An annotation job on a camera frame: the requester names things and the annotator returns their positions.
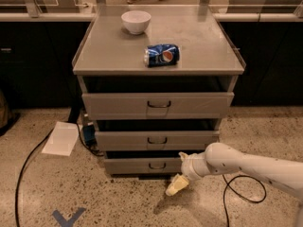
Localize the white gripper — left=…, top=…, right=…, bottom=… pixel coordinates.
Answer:
left=166, top=152, right=209, bottom=196

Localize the grey bottom drawer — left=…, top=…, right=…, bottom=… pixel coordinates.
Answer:
left=104, top=158, right=182, bottom=175

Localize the grey drawer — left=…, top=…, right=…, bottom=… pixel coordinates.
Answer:
left=82, top=93, right=234, bottom=120
left=95, top=131, right=219, bottom=151
left=104, top=158, right=182, bottom=175

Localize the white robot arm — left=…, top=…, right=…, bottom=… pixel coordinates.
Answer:
left=166, top=143, right=303, bottom=201

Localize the grey middle drawer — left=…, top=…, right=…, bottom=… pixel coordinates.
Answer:
left=95, top=131, right=219, bottom=151

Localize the grey top drawer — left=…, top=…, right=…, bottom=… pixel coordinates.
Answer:
left=82, top=93, right=234, bottom=120

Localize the grey drawer cabinet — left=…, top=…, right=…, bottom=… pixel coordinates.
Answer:
left=73, top=5, right=244, bottom=160

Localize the blue box behind cabinet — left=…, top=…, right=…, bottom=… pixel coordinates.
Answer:
left=82, top=125, right=96, bottom=146

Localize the blue tape floor marker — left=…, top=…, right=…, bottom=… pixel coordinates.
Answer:
left=51, top=206, right=87, bottom=227

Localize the white paper sheet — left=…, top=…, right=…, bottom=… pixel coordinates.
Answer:
left=42, top=121, right=79, bottom=156

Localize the blue pepsi can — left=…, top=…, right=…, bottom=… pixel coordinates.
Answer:
left=144, top=44, right=180, bottom=68

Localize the white ceramic bowl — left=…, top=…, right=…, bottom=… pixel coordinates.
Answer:
left=121, top=10, right=152, bottom=35

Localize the white counter ledge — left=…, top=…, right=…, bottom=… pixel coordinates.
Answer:
left=0, top=13, right=303, bottom=23

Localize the brown bag at left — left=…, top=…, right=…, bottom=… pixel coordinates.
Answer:
left=0, top=90, right=20, bottom=136

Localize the black floor cable right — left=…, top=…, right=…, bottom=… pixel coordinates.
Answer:
left=223, top=173, right=268, bottom=227

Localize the black floor cable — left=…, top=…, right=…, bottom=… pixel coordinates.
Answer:
left=223, top=173, right=268, bottom=227
left=14, top=123, right=105, bottom=227

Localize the black floor cable left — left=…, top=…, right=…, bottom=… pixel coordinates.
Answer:
left=14, top=123, right=105, bottom=227

